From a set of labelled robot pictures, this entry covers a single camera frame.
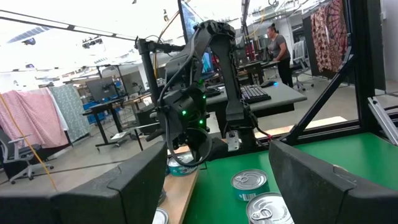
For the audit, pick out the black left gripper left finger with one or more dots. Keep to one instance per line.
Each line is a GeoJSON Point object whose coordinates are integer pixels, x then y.
{"type": "Point", "coordinates": [93, 205]}

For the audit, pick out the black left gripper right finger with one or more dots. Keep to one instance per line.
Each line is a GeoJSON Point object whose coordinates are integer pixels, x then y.
{"type": "Point", "coordinates": [326, 199]}

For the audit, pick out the silver lid tuna can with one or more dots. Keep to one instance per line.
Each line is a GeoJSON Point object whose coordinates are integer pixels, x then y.
{"type": "Point", "coordinates": [180, 169]}

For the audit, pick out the green Bumble Bee tuna can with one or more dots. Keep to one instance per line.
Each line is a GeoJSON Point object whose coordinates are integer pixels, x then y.
{"type": "Point", "coordinates": [161, 217]}

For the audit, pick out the teal tuna can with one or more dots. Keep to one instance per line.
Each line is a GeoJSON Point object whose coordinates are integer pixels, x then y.
{"type": "Point", "coordinates": [248, 180]}

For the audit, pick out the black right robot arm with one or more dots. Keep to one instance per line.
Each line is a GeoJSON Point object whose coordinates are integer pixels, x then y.
{"type": "Point", "coordinates": [231, 93]}

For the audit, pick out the wooden shelf board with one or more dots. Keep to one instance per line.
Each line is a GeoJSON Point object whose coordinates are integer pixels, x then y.
{"type": "Point", "coordinates": [178, 196]}

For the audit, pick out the green table mat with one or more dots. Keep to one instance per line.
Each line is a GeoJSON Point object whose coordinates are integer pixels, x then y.
{"type": "Point", "coordinates": [342, 155]}

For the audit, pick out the red tuna can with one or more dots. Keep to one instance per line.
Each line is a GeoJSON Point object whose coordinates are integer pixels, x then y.
{"type": "Point", "coordinates": [267, 210]}

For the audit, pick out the black slanted pole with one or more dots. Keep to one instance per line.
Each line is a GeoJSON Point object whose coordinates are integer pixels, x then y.
{"type": "Point", "coordinates": [146, 71]}

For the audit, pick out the tablet with blue screen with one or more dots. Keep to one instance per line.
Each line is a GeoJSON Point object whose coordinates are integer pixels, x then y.
{"type": "Point", "coordinates": [207, 63]}

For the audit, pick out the black backlit keyboard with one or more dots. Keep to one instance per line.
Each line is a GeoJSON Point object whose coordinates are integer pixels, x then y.
{"type": "Point", "coordinates": [253, 93]}

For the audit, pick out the black overhead beam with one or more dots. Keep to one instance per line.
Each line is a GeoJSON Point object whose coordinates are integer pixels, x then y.
{"type": "Point", "coordinates": [168, 47]}

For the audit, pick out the black standing desk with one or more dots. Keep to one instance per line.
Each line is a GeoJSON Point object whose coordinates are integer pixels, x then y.
{"type": "Point", "coordinates": [105, 107]}

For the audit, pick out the blue storage bin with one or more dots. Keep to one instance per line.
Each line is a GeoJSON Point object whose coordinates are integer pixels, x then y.
{"type": "Point", "coordinates": [93, 115]}

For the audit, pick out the grey office chair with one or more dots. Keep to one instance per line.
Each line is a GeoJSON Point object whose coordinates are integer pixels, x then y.
{"type": "Point", "coordinates": [18, 155]}

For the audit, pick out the black desktop monitor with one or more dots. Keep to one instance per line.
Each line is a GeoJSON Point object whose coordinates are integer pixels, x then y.
{"type": "Point", "coordinates": [101, 88]}

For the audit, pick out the dark office desk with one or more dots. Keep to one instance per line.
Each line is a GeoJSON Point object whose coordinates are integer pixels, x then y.
{"type": "Point", "coordinates": [255, 67]}

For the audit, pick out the black computer mouse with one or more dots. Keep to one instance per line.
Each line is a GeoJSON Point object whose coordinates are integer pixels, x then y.
{"type": "Point", "coordinates": [269, 83]}

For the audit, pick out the grey patterned curtain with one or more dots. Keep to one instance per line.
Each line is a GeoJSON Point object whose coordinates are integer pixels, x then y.
{"type": "Point", "coordinates": [74, 112]}

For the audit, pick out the large black monitor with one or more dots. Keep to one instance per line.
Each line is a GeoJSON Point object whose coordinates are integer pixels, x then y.
{"type": "Point", "coordinates": [188, 18]}

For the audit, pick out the grey desk with keyboard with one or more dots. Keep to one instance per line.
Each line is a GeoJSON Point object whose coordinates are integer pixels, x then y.
{"type": "Point", "coordinates": [286, 95]}

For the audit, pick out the person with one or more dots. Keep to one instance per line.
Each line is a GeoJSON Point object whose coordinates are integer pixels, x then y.
{"type": "Point", "coordinates": [280, 49]}

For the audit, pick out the black ceiling light fixture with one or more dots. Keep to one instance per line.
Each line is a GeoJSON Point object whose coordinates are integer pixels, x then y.
{"type": "Point", "coordinates": [91, 42]}

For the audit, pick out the white office chair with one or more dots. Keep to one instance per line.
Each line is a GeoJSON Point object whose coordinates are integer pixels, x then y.
{"type": "Point", "coordinates": [300, 59]}

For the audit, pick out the red patterned hanging cloth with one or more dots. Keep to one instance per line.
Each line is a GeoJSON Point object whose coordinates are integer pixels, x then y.
{"type": "Point", "coordinates": [329, 34]}

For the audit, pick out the black ceiling spotlight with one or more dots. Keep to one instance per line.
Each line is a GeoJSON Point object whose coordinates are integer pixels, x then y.
{"type": "Point", "coordinates": [29, 41]}

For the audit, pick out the white metal bracket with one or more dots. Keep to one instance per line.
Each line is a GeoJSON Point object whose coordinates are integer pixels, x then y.
{"type": "Point", "coordinates": [233, 140]}

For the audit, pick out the silver aluminium rail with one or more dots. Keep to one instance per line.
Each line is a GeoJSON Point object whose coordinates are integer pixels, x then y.
{"type": "Point", "coordinates": [384, 119]}

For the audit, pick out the black table frame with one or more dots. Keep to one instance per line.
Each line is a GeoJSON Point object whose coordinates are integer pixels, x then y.
{"type": "Point", "coordinates": [362, 62]}

